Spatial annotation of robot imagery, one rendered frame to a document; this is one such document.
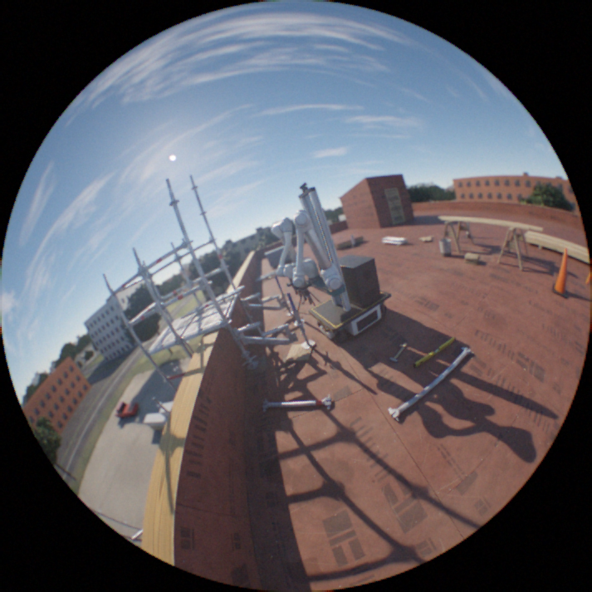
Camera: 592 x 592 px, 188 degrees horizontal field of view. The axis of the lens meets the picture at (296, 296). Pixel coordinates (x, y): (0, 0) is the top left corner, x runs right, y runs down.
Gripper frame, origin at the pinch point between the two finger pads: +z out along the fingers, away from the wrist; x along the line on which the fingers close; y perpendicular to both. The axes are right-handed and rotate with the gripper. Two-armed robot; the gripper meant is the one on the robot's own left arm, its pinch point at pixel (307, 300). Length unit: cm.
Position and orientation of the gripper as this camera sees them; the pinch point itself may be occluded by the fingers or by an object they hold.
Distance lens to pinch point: 192.3
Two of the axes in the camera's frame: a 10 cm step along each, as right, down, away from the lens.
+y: -8.8, 4.2, -2.2
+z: 3.3, 8.7, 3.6
